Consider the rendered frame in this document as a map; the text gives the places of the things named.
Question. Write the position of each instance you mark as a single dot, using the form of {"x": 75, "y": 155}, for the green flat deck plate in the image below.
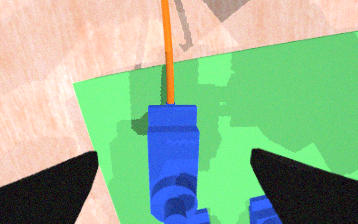
{"x": 298, "y": 99}

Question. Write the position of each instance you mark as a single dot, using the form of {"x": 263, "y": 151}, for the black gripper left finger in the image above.
{"x": 55, "y": 195}

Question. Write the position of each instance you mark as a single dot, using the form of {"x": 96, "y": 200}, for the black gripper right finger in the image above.
{"x": 303, "y": 194}

